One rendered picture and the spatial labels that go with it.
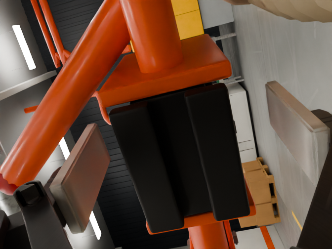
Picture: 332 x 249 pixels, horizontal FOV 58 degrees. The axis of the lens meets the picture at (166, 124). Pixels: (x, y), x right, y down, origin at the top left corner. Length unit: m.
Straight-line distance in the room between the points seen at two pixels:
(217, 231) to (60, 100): 0.12
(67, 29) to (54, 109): 11.08
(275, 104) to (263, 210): 7.16
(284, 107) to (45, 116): 0.13
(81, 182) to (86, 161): 0.01
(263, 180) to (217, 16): 3.84
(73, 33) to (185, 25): 4.93
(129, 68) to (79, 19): 10.94
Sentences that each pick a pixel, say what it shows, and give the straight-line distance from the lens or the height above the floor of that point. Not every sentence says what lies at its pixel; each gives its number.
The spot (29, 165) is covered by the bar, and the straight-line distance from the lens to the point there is 0.20.
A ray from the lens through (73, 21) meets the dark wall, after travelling 11.17.
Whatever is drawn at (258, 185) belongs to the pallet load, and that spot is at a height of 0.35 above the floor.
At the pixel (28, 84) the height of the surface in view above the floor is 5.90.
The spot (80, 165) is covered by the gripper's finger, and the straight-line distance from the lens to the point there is 0.17.
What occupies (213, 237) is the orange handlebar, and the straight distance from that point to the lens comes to 0.19.
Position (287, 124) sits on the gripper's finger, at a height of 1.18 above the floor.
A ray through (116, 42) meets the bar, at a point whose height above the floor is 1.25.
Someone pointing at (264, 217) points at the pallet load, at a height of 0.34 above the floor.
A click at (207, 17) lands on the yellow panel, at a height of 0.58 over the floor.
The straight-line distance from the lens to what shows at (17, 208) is 6.27.
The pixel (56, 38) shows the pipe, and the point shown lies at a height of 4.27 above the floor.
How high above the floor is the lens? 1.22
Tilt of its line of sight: 7 degrees up
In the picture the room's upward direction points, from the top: 103 degrees counter-clockwise
